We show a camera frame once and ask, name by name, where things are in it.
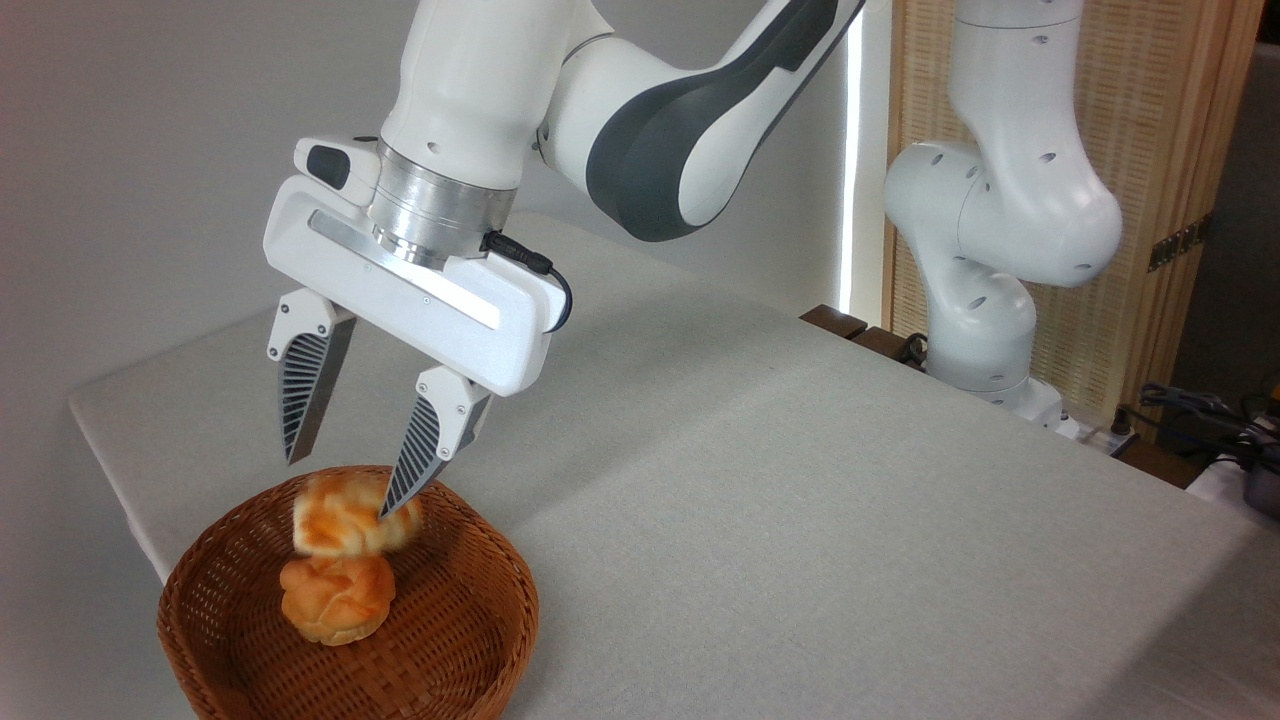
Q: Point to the long braided bread loaf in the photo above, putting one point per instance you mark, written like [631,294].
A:
[335,525]

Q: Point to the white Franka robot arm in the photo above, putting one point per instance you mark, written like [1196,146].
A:
[470,80]

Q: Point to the white power strip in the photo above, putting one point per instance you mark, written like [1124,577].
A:
[1100,436]

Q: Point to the wooden woven folding screen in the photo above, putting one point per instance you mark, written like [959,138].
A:
[1160,100]

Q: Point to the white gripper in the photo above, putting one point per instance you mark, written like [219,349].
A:
[420,310]

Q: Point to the black screen hinge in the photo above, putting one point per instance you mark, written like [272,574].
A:
[1180,243]

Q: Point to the brown wicker basket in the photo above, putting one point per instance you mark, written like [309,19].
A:
[460,620]

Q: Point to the round knotted bread roll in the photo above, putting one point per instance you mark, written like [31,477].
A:
[337,600]

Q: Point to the grey tablecloth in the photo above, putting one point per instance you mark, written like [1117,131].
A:
[850,550]

